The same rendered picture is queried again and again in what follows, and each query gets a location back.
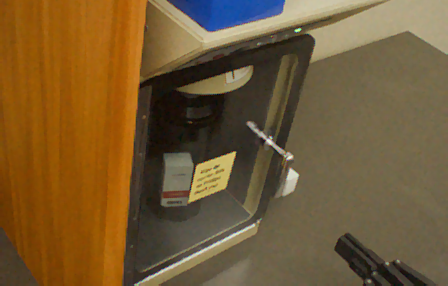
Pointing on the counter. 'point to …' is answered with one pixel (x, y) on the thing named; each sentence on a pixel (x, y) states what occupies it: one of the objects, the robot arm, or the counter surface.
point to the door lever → (279, 166)
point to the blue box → (226, 4)
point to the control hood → (295, 6)
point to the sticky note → (211, 176)
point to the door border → (136, 181)
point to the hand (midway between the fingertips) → (357, 255)
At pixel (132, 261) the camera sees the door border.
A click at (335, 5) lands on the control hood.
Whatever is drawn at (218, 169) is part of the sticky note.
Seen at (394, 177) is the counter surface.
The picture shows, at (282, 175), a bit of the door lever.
